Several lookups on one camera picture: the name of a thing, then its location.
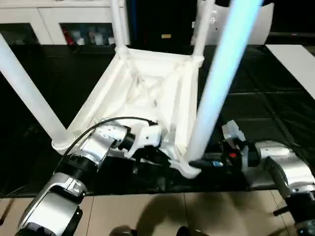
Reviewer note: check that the white plastic table top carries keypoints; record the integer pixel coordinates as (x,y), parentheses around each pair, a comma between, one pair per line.
(110,93)

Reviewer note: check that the white plastic table leg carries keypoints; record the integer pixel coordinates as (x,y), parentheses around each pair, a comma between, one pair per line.
(221,73)
(201,37)
(29,98)
(118,24)

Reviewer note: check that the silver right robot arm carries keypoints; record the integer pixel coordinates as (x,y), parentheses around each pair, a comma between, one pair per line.
(292,169)

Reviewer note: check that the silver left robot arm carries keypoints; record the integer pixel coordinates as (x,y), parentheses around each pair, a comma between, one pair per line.
(54,209)

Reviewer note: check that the black mat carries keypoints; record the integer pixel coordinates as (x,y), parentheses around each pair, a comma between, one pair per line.
(270,81)

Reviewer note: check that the white board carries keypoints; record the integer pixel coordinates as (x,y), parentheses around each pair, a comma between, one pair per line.
(295,64)

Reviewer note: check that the small beige label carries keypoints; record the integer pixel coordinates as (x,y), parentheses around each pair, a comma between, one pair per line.
(166,36)

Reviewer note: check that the grey cushion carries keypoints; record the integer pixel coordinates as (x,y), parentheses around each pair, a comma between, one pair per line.
(261,27)

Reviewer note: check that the black bar red light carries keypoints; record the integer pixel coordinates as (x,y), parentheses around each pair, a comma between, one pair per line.
(295,34)

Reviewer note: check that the dark blue cabinet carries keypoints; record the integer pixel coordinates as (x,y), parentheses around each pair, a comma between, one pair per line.
(160,19)

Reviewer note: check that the white cabinet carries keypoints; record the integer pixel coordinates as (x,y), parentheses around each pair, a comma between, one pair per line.
(37,12)

